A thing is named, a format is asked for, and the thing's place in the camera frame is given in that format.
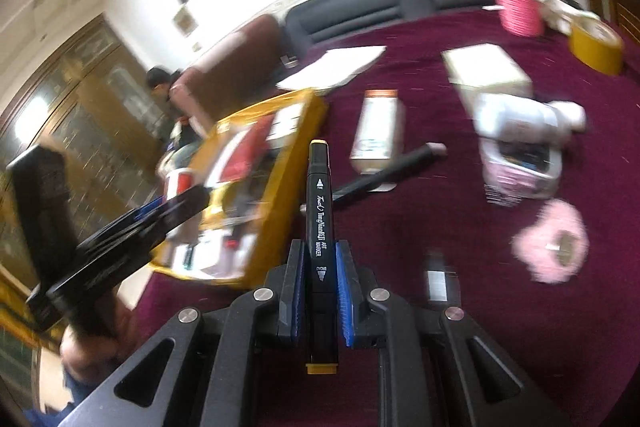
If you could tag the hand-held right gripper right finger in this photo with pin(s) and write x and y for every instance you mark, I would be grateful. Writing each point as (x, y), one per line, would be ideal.
(345, 292)

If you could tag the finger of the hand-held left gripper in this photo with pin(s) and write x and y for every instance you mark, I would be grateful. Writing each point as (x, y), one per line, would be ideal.
(165, 209)

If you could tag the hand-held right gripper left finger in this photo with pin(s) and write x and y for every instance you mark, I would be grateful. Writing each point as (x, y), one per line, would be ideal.
(297, 292)

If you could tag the black marker tan cap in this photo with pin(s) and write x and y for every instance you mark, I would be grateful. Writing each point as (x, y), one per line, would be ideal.
(320, 207)

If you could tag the yellow cardboard box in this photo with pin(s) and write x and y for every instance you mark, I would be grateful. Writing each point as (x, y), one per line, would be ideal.
(295, 147)

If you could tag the large white medicine box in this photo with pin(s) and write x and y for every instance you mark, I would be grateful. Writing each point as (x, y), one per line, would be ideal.
(480, 67)

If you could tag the person's left forearm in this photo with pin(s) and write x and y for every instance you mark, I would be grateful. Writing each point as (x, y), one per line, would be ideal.
(80, 357)

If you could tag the small dark labelled packet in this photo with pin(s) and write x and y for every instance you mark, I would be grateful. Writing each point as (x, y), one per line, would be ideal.
(437, 282)

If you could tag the glass door cabinet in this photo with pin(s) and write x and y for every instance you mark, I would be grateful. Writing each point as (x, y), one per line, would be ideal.
(90, 107)

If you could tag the black marker grey cap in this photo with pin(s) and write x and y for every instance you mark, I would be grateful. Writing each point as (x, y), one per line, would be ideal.
(390, 169)

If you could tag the white box orange top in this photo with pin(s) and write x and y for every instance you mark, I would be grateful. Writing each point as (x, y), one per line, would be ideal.
(375, 132)

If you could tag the brown chair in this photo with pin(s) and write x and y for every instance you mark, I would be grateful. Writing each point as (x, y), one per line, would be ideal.
(225, 57)

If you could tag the person's blue clothing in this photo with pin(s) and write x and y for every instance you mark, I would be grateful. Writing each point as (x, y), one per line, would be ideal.
(55, 407)

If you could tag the clear plastic bag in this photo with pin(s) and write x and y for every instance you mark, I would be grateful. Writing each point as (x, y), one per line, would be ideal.
(520, 177)

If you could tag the white paper pad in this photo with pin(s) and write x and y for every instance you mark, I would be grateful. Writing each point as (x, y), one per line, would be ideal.
(335, 64)

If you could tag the white plastic bottle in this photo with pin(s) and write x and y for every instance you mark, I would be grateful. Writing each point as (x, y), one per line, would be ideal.
(520, 117)

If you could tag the black sofa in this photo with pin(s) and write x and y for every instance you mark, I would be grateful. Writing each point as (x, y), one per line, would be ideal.
(350, 12)

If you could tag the yellow tape roll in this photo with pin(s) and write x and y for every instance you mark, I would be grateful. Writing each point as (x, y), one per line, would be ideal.
(595, 49)

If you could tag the white gloves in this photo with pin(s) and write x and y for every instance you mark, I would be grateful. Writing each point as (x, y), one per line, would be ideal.
(555, 7)

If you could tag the wall switch plate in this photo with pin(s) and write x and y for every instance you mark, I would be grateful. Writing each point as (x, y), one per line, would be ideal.
(184, 19)

